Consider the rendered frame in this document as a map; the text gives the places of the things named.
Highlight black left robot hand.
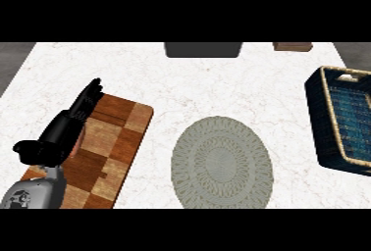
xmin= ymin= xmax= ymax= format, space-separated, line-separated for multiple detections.
xmin=11 ymin=77 xmax=106 ymax=169

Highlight grey oval woven placemat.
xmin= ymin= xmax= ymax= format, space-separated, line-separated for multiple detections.
xmin=169 ymin=116 xmax=274 ymax=210

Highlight dark blue wicker basket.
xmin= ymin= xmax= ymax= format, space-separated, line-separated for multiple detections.
xmin=302 ymin=65 xmax=371 ymax=177

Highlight brown checkered wooden cutting board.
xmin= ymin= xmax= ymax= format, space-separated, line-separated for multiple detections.
xmin=19 ymin=93 xmax=155 ymax=210

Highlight dark grey appliance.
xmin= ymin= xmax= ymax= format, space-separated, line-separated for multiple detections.
xmin=162 ymin=41 xmax=245 ymax=59

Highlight brown wooden block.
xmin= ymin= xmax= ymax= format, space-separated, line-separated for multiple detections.
xmin=270 ymin=41 xmax=314 ymax=53

